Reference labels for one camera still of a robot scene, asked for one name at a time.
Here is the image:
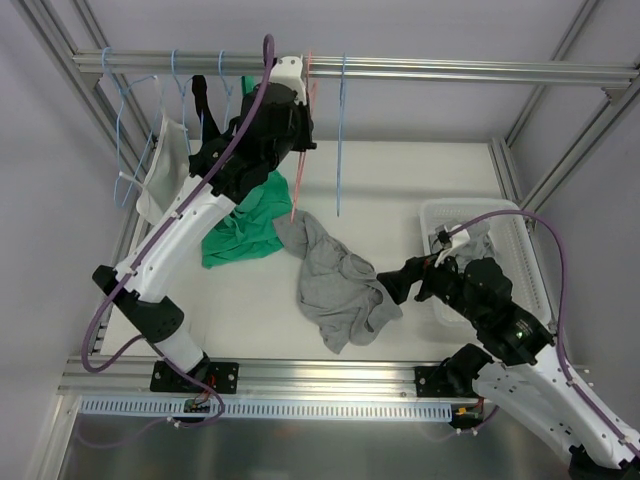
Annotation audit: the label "pink hanger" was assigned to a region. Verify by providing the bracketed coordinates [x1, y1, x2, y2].
[290, 51, 317, 222]

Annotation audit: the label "grey tank top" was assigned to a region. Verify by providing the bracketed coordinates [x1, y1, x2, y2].
[428, 220, 496, 268]
[273, 210, 403, 355]

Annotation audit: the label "blue hanger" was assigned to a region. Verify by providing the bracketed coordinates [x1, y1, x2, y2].
[218, 50, 234, 130]
[170, 49, 192, 156]
[336, 52, 346, 217]
[100, 46, 160, 208]

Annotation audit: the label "green tank top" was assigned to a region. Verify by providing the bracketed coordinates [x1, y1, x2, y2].
[200, 75, 294, 271]

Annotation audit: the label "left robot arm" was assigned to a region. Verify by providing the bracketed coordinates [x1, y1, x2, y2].
[92, 80, 316, 391]

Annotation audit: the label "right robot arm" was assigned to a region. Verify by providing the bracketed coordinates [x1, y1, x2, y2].
[377, 256, 639, 479]

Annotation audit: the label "black tank top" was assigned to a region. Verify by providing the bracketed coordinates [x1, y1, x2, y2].
[191, 75, 221, 150]

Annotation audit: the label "white tank top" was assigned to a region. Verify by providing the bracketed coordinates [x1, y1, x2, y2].
[118, 75, 189, 225]

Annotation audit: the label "white plastic basket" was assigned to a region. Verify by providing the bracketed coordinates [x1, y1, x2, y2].
[419, 198, 552, 324]

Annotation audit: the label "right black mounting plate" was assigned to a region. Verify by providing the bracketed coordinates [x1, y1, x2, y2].
[414, 366, 451, 398]

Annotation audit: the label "black mounting plate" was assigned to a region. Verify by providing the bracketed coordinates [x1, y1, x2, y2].
[414, 366, 451, 398]
[149, 361, 240, 394]

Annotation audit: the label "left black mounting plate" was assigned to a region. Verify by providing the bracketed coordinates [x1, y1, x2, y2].
[149, 361, 240, 394]

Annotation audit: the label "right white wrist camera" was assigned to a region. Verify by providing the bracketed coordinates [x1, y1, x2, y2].
[432, 225, 471, 267]

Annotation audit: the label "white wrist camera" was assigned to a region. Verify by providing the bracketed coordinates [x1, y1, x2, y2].
[269, 55, 308, 105]
[432, 225, 471, 267]

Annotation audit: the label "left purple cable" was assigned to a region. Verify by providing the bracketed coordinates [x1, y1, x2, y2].
[80, 33, 277, 374]

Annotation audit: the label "purple cable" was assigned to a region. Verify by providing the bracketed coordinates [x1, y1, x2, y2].
[80, 33, 277, 374]
[447, 208, 640, 461]

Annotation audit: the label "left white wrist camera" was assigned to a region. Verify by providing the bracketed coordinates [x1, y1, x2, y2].
[269, 55, 308, 105]

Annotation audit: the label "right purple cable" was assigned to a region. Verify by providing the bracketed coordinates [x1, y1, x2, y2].
[447, 208, 640, 461]

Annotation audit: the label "aluminium frame posts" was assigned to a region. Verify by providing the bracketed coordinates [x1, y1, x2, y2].
[0, 0, 640, 221]

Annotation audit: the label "aluminium hanging rail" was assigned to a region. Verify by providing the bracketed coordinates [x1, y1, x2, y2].
[72, 49, 639, 89]

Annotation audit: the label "slotted cable duct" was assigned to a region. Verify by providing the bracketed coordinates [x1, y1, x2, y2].
[78, 396, 453, 423]

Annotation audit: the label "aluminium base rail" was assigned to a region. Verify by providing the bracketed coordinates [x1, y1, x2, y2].
[57, 355, 596, 401]

